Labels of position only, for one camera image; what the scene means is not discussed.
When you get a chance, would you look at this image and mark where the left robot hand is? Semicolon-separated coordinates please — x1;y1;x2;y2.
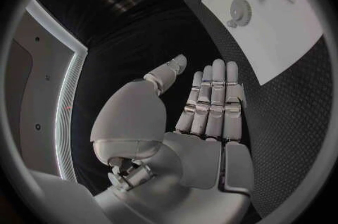
89;54;255;224

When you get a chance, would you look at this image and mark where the white task board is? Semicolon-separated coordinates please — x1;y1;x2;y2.
193;0;325;86

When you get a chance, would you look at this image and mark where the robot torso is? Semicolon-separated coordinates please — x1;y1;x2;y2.
4;0;89;185

